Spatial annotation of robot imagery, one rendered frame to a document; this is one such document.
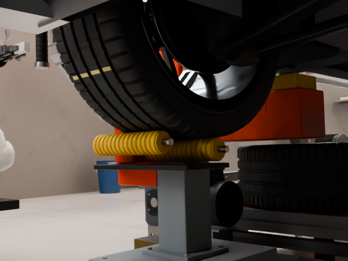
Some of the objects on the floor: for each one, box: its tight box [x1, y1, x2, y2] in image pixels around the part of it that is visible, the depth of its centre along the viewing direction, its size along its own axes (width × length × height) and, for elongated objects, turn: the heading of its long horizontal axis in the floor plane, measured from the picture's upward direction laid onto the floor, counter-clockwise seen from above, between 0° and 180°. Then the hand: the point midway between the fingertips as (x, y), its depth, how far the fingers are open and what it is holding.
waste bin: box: [96, 161, 121, 194], centre depth 592 cm, size 37×35×43 cm
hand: (22, 47), depth 149 cm, fingers closed
